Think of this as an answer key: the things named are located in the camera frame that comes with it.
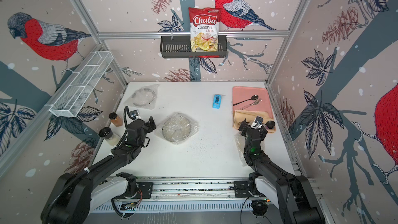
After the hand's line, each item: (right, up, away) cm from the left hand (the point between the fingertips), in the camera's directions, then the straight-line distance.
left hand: (147, 115), depth 87 cm
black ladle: (+74, -7, +8) cm, 75 cm away
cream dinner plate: (+16, -8, +4) cm, 19 cm away
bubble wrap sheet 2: (-22, +8, +23) cm, 33 cm away
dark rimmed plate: (-11, +10, +23) cm, 28 cm away
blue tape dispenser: (+42, +7, +20) cm, 47 cm away
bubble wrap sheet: (+27, -9, +7) cm, 30 cm away
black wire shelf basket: (+17, +45, +20) cm, 52 cm away
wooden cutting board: (+56, -2, +14) cm, 58 cm away
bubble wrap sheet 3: (+54, -15, +1) cm, 56 cm away
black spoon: (+70, +10, +24) cm, 74 cm away
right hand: (+61, -3, 0) cm, 61 cm away
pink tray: (+62, +13, +27) cm, 69 cm away
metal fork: (+71, +7, +21) cm, 74 cm away
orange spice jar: (-21, -3, +5) cm, 22 cm away
